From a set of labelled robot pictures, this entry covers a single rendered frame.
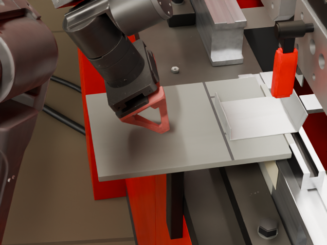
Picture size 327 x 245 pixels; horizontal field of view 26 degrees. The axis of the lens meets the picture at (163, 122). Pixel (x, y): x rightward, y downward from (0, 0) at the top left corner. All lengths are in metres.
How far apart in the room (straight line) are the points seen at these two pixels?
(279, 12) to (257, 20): 0.60
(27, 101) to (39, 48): 0.06
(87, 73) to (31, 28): 1.46
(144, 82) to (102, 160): 0.13
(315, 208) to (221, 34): 0.48
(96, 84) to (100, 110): 0.97
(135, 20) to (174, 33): 0.60
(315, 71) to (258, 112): 0.27
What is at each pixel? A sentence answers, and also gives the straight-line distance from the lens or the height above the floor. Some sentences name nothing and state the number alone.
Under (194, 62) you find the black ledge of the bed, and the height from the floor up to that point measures 0.87.
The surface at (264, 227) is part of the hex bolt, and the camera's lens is 0.98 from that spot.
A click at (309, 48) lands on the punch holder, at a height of 1.21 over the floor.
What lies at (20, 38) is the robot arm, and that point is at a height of 1.38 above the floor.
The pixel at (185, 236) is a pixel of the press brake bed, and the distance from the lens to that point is 1.12.
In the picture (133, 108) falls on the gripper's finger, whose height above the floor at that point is 1.08.
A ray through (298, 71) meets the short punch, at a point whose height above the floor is 1.11.
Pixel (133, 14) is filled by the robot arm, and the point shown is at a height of 1.21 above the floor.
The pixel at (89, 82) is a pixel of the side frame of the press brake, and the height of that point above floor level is 0.47.
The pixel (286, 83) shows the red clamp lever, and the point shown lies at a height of 1.18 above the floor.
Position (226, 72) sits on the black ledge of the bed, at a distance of 1.33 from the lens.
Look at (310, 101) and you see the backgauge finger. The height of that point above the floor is 1.00.
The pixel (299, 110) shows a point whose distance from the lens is 1.01.
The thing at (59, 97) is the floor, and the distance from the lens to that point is 2.73.
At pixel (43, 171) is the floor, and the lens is 2.42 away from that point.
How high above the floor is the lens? 1.64
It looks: 39 degrees down
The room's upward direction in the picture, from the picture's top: straight up
